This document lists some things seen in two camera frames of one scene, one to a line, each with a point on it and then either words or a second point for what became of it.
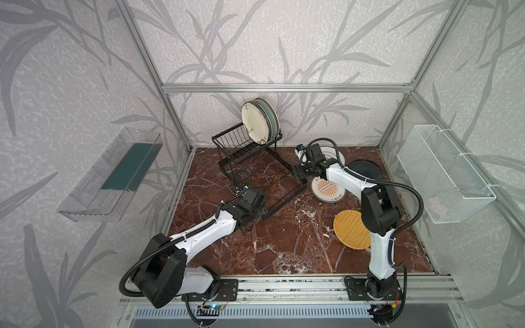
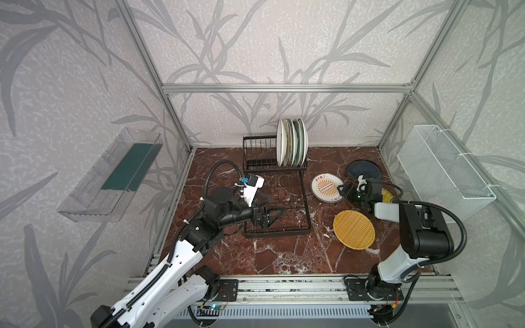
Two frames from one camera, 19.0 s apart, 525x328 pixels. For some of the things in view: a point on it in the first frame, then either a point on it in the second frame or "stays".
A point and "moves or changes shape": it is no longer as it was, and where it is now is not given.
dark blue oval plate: [367, 168] stays
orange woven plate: [351, 230] stays
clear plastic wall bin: [106, 190] stays
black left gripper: [262, 209] → [260, 219]
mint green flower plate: [277, 127] → [298, 142]
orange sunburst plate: [277, 117] → [306, 143]
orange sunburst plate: [327, 191] stays
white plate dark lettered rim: [271, 117] → [292, 142]
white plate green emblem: [331, 152] → [281, 142]
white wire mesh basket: [448, 186] stays
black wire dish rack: [268, 170] moves or changes shape
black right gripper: [297, 169] → [348, 185]
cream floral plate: [256, 122] → [288, 143]
